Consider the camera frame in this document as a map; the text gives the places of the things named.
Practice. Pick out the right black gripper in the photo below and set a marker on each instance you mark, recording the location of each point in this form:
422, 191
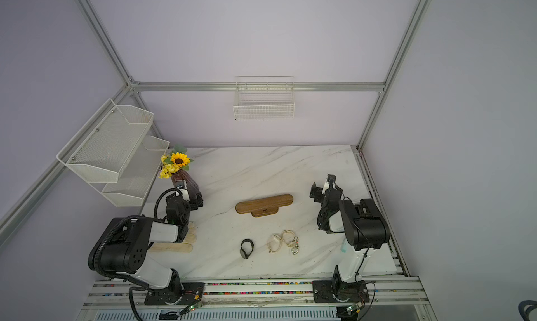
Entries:
317, 192

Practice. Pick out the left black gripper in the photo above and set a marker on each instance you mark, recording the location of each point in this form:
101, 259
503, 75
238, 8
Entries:
193, 201

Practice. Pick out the wooden watch stand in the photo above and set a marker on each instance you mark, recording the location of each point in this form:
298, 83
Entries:
264, 207

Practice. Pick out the beige band watch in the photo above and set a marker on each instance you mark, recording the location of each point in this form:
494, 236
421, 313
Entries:
274, 243

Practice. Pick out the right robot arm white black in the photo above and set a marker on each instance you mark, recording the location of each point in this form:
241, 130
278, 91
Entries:
365, 230

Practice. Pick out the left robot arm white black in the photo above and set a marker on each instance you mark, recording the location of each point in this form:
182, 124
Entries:
122, 250

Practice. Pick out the sunflower bouquet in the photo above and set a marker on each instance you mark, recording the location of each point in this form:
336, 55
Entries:
174, 162

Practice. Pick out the lower white mesh shelf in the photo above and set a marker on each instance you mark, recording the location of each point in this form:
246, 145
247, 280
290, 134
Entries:
135, 182

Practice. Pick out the white mesh shelf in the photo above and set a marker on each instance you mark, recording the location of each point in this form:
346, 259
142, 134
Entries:
135, 182
102, 149

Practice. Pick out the upper white mesh shelf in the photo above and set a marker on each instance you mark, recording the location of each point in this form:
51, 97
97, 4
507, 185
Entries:
102, 149

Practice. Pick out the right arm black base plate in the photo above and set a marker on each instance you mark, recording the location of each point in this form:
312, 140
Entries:
325, 291

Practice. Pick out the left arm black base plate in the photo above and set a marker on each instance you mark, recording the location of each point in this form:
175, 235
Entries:
189, 294

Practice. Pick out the white wire wall basket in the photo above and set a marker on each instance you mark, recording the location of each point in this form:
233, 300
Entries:
262, 98

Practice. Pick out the aluminium rail frame front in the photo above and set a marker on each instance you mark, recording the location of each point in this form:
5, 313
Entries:
383, 298

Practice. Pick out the black cable loop corner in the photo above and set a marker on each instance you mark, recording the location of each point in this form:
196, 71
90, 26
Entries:
525, 308

